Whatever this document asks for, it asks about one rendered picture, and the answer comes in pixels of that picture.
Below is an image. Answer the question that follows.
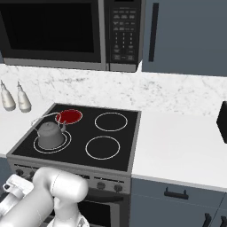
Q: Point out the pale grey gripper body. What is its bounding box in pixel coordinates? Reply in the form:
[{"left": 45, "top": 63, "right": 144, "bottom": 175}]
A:
[{"left": 0, "top": 189, "right": 23, "bottom": 220}]

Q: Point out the black and steel stove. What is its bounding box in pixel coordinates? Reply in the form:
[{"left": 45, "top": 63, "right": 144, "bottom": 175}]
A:
[{"left": 6, "top": 102, "right": 142, "bottom": 227}]

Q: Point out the grey-blue base cupboard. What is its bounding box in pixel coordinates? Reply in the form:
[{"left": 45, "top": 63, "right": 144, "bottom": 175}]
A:
[{"left": 0, "top": 156, "right": 14, "bottom": 194}]

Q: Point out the grey kettle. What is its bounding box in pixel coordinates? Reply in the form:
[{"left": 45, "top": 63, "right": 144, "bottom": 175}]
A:
[{"left": 30, "top": 112, "right": 68, "bottom": 150}]

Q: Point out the white bottle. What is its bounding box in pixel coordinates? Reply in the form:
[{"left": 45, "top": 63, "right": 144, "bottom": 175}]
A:
[
  {"left": 0, "top": 80, "right": 17, "bottom": 113},
  {"left": 16, "top": 81, "right": 33, "bottom": 114}
]

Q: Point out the steel oven door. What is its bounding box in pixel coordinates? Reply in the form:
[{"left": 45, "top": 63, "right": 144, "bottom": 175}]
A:
[{"left": 48, "top": 189, "right": 131, "bottom": 227}]

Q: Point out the grey-blue base cupboard door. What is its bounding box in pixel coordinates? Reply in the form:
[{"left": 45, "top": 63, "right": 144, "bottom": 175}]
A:
[
  {"left": 129, "top": 194, "right": 220, "bottom": 227},
  {"left": 213, "top": 201, "right": 227, "bottom": 227}
]

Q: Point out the black and steel microwave oven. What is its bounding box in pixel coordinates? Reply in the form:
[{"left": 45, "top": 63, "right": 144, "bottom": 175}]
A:
[{"left": 0, "top": 0, "right": 147, "bottom": 73}]

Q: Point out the grey-blue drawer front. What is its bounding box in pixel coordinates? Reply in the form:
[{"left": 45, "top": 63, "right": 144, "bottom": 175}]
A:
[{"left": 130, "top": 177, "right": 226, "bottom": 210}]

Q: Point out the black appliance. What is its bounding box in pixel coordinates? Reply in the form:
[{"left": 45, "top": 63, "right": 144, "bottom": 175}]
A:
[{"left": 215, "top": 100, "right": 227, "bottom": 145}]

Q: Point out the black oven door handle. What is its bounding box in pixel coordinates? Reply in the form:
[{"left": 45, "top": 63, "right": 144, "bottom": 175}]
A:
[{"left": 84, "top": 189, "right": 126, "bottom": 204}]

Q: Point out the black drawer handle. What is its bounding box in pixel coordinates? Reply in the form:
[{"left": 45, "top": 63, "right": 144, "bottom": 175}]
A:
[{"left": 163, "top": 187, "right": 190, "bottom": 200}]

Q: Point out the long black cupboard handle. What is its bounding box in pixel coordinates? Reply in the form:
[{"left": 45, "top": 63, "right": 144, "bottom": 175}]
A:
[{"left": 148, "top": 3, "right": 160, "bottom": 63}]

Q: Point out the grey-blue wall cupboard door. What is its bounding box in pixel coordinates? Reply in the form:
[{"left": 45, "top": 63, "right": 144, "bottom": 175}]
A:
[{"left": 141, "top": 0, "right": 227, "bottom": 78}]

